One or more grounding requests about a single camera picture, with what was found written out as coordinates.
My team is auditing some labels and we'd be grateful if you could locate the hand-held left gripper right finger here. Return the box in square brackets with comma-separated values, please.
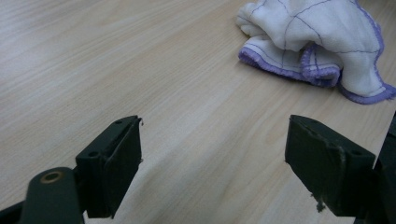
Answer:
[284, 114, 376, 217]

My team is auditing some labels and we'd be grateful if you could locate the white cloth with purple edge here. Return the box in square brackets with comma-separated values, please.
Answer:
[235, 0, 396, 105]

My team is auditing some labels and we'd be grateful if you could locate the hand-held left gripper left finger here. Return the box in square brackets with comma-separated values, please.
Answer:
[75, 115, 144, 219]

